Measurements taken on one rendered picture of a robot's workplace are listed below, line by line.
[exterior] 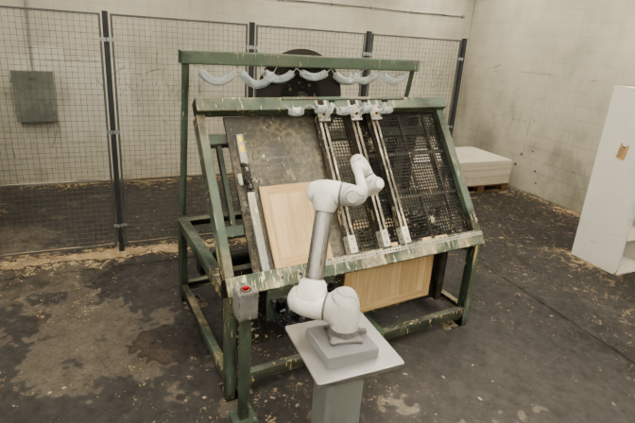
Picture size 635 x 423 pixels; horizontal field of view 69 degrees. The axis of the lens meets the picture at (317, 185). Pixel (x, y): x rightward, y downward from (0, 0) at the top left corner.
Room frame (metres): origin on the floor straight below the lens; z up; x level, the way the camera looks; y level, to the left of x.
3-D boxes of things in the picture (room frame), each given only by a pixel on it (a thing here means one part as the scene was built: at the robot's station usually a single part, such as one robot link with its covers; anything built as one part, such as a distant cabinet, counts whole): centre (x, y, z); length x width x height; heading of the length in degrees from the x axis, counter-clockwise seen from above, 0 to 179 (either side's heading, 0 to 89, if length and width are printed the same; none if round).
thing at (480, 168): (7.65, -1.99, 0.28); 2.45 x 1.03 x 0.56; 114
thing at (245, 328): (2.34, 0.37, 0.38); 0.06 x 0.06 x 0.75; 30
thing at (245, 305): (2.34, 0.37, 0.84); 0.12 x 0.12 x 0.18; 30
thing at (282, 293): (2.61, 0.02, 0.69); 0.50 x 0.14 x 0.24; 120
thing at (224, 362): (3.59, -0.11, 0.41); 2.20 x 1.38 x 0.83; 120
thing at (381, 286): (3.36, -0.64, 0.52); 0.90 x 0.02 x 0.55; 120
